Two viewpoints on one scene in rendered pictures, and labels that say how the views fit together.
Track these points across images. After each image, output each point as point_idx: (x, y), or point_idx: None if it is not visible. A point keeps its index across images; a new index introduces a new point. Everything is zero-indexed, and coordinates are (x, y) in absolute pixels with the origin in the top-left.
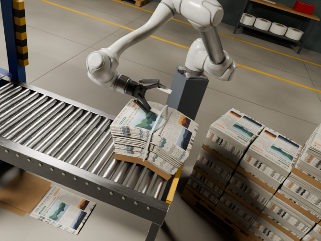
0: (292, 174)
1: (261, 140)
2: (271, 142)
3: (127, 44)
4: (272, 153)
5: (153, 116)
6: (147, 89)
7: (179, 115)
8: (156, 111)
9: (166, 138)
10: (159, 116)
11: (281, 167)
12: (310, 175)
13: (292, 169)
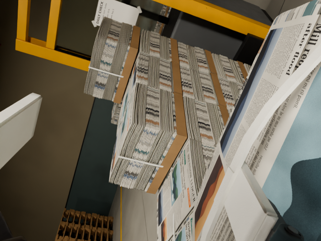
0: (189, 136)
1: (177, 216)
2: (172, 210)
3: None
4: (182, 181)
5: (303, 222)
6: (8, 230)
7: (200, 233)
8: (238, 201)
9: (300, 22)
10: (246, 135)
11: (190, 148)
12: (174, 118)
13: (182, 135)
